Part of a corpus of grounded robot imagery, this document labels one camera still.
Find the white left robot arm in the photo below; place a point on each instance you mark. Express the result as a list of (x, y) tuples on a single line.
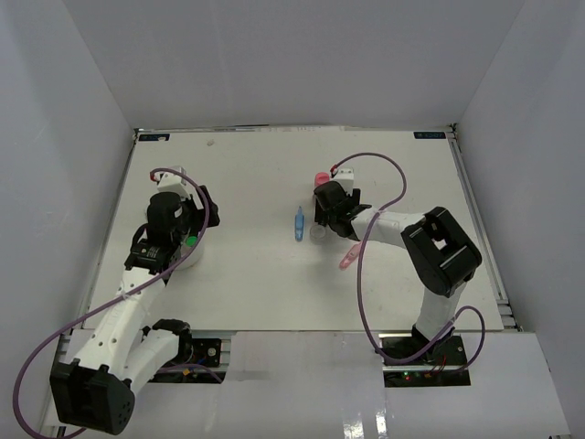
[(97, 389)]

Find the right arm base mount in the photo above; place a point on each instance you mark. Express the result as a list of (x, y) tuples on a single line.
[(438, 368)]

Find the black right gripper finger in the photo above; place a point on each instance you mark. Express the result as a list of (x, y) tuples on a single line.
[(320, 217), (343, 228)]

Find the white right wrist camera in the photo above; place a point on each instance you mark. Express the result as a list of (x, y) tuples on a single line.
[(343, 180)]

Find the pink correction tape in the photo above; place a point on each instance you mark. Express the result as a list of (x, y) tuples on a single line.
[(350, 257)]

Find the blue correction tape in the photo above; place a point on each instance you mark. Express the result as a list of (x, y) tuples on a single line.
[(299, 224)]

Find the pink glue stick bottle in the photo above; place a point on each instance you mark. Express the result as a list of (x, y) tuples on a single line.
[(321, 178)]

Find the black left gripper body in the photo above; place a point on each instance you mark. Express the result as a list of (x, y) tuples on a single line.
[(193, 218)]

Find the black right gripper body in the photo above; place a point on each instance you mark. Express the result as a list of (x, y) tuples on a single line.
[(355, 198)]

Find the green black highlighter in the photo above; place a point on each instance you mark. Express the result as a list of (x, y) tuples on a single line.
[(191, 241)]

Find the clear tape roll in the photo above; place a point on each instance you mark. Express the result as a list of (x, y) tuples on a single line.
[(317, 233)]

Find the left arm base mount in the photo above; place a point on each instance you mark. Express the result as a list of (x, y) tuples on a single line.
[(208, 364)]

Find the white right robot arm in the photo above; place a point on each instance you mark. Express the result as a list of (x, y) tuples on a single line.
[(443, 255)]

